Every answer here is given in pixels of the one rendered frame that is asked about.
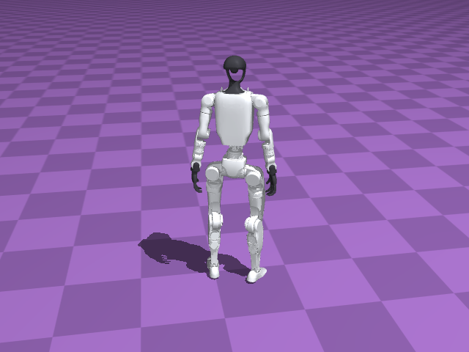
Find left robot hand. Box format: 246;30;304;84
191;162;202;193

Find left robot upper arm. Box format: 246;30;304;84
197;93;216;139

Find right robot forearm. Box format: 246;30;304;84
262;129;277;171

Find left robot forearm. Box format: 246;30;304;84
191;127;206;168

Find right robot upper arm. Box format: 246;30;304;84
251;94;270;142

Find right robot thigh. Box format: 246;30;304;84
244;164;265;233

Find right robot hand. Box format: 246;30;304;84
265;165;277;196

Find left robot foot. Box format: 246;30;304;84
207;257;219;279

